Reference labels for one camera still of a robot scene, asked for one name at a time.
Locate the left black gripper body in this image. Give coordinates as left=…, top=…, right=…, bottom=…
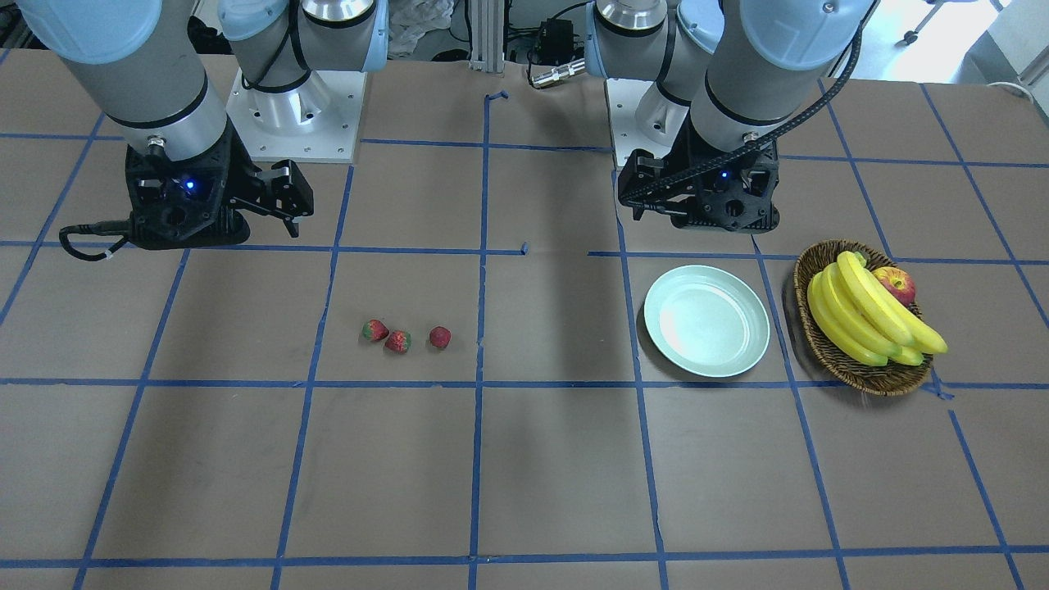
left=617, top=123, right=780, bottom=234

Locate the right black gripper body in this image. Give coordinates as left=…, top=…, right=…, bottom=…
left=125, top=131, right=315, bottom=250

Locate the strawberry with green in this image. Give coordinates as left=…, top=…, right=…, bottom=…
left=384, top=329, right=412, bottom=354
left=361, top=319, right=390, bottom=343

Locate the plain red strawberry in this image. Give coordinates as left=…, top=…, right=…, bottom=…
left=429, top=325, right=451, bottom=350

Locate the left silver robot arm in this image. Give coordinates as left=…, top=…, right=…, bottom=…
left=584, top=1, right=876, bottom=234

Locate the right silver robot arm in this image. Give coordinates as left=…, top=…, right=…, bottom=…
left=18, top=1, right=389, bottom=261

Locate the light green plate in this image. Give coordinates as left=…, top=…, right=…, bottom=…
left=642, top=265, right=771, bottom=379

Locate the yellow banana bunch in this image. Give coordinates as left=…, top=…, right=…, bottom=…
left=808, top=251, right=948, bottom=366

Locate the red apple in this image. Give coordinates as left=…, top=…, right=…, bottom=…
left=872, top=266, right=915, bottom=305

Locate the black power adapter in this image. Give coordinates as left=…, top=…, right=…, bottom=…
left=533, top=18, right=574, bottom=65

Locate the brown wicker basket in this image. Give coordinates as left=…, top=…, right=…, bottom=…
left=783, top=239, right=934, bottom=397

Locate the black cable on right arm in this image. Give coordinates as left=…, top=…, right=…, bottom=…
left=58, top=220, right=132, bottom=262

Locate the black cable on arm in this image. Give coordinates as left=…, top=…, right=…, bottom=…
left=58, top=220, right=132, bottom=262
left=619, top=25, right=865, bottom=206

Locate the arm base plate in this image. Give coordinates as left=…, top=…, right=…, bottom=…
left=606, top=79, right=690, bottom=171
left=226, top=70, right=370, bottom=164

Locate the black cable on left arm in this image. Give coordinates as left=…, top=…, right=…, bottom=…
left=619, top=25, right=865, bottom=206

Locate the aluminium frame post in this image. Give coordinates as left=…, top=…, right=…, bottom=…
left=465, top=0, right=506, bottom=75

